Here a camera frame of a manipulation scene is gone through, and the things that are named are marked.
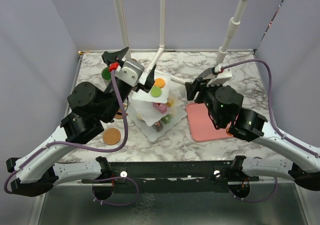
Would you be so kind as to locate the yellow sponge cake square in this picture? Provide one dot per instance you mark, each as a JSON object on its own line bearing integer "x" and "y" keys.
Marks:
{"x": 170, "y": 102}

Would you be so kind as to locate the three tier white stand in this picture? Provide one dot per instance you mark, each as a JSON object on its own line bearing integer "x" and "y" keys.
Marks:
{"x": 157, "y": 111}

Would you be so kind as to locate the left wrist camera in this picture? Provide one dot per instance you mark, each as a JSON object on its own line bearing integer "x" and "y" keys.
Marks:
{"x": 130, "y": 72}

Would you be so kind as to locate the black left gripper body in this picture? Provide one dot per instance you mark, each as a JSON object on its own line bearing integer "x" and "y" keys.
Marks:
{"x": 123, "y": 94}

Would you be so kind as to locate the wooden coaster far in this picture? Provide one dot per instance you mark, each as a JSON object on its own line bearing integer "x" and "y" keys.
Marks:
{"x": 119, "y": 113}

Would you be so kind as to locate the wooden coaster near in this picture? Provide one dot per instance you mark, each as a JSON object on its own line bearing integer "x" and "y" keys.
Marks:
{"x": 111, "y": 136}

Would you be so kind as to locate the white round cake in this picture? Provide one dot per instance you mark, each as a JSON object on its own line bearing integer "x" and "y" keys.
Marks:
{"x": 140, "y": 117}

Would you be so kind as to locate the pink serving tray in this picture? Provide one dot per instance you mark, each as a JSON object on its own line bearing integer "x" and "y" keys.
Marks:
{"x": 200, "y": 126}

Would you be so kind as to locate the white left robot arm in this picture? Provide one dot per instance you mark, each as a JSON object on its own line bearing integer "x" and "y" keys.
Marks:
{"x": 39, "y": 171}

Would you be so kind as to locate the orange sandwich biscuit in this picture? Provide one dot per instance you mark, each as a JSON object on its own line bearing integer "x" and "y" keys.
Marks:
{"x": 159, "y": 83}

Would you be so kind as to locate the middle white pvc pole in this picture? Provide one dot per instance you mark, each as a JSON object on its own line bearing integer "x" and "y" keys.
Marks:
{"x": 161, "y": 48}

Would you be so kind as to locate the green round biscuit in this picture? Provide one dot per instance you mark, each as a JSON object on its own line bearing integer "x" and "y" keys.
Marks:
{"x": 156, "y": 92}

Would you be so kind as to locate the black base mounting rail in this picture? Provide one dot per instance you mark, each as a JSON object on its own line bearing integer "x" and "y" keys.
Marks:
{"x": 174, "y": 177}

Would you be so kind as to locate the orange chip cookie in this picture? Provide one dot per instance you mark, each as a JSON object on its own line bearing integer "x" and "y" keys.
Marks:
{"x": 228, "y": 132}

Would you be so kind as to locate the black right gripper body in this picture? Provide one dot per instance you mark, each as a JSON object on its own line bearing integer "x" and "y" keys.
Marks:
{"x": 206, "y": 95}

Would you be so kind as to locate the wooden coaster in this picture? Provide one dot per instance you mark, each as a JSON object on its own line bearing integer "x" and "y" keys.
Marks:
{"x": 111, "y": 136}
{"x": 119, "y": 113}

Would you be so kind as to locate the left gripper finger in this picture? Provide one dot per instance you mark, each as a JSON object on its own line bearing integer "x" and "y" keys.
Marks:
{"x": 150, "y": 79}
{"x": 113, "y": 57}

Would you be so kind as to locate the left white pvc pole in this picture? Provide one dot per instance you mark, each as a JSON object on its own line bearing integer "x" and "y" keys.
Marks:
{"x": 118, "y": 4}

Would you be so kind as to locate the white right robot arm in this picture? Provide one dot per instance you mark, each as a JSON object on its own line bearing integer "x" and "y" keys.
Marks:
{"x": 301, "y": 162}

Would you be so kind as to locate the green swiss roll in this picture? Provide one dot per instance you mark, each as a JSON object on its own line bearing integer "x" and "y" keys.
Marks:
{"x": 166, "y": 119}

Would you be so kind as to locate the green interior mug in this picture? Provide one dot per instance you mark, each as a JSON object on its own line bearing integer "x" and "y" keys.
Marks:
{"x": 106, "y": 74}

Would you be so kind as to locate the pink cake slice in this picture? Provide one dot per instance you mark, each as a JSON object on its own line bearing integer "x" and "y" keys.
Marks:
{"x": 160, "y": 107}

